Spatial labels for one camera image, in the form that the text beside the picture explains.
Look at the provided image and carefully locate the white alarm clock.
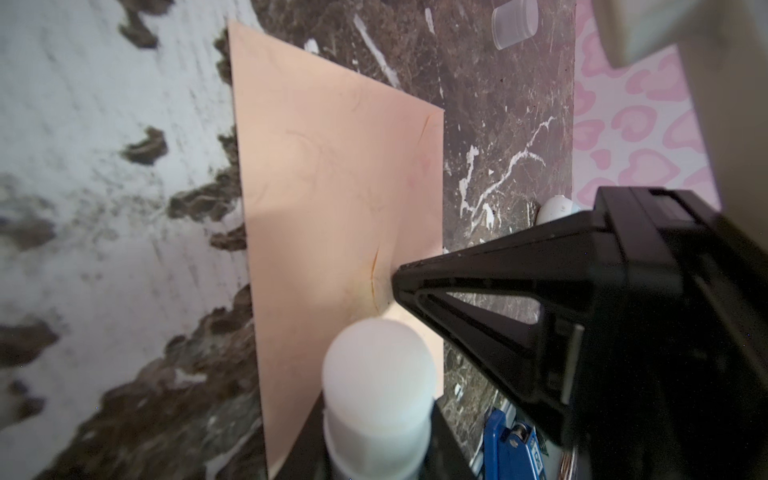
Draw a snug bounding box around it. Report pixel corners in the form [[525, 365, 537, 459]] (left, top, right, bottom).
[[534, 195, 581, 226]]

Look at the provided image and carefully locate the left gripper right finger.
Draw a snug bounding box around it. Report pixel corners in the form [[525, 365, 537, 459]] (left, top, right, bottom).
[[419, 403, 477, 480]]

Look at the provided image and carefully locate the blue tool on rail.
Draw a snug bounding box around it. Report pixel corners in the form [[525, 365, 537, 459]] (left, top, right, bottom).
[[483, 409, 546, 480]]

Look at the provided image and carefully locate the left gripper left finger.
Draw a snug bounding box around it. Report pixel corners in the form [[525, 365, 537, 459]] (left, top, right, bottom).
[[274, 394, 330, 480]]

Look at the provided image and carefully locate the white glue stick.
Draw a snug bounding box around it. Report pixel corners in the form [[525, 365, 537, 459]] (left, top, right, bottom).
[[322, 318, 437, 479]]

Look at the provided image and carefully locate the clear glue stick cap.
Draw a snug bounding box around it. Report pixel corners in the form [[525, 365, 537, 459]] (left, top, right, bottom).
[[491, 0, 539, 50]]

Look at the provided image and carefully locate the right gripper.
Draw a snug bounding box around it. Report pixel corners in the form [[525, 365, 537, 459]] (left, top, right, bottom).
[[391, 187, 767, 479]]

